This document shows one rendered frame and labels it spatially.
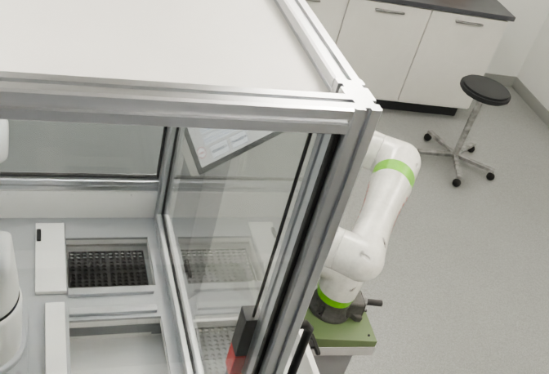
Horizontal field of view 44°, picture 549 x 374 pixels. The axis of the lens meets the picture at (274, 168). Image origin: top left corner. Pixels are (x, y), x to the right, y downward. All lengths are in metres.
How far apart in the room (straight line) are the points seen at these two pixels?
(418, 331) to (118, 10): 2.77
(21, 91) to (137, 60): 0.19
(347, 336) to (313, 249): 1.26
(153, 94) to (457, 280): 3.27
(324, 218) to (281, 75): 0.21
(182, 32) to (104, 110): 0.25
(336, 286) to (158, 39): 1.35
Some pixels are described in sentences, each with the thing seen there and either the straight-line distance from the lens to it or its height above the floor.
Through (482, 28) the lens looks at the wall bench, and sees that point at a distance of 5.15.
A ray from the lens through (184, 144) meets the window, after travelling 0.83.
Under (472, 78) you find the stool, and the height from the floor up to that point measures 0.63.
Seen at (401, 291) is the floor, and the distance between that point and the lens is 3.68.
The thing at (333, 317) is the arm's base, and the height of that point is 0.82.
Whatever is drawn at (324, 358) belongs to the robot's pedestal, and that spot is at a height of 0.65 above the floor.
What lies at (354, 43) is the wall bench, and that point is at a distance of 4.81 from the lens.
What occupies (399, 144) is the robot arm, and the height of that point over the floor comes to 1.45.
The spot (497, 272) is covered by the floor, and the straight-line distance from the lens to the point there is 4.13.
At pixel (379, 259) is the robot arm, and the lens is 1.59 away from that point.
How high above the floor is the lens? 2.39
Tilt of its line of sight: 35 degrees down
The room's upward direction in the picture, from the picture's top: 16 degrees clockwise
